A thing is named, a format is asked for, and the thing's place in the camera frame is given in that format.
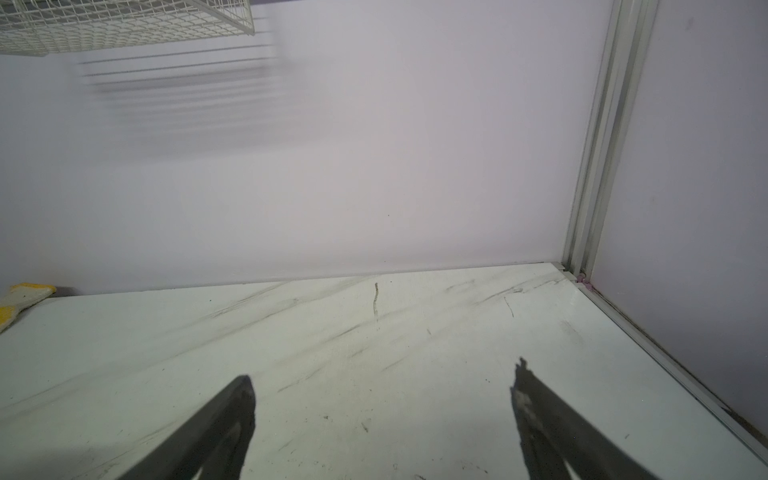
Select aluminium frame profiles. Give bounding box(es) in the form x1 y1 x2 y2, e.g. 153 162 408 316
562 1 767 461

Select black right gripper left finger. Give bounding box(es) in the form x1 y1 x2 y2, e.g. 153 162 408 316
122 375 256 480

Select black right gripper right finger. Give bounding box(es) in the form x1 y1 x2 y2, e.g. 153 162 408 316
510 358 656 479

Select yellow work glove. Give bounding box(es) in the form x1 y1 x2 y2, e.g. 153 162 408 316
0 283 57 333

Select white wire wall basket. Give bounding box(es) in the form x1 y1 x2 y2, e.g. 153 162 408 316
1 0 255 57

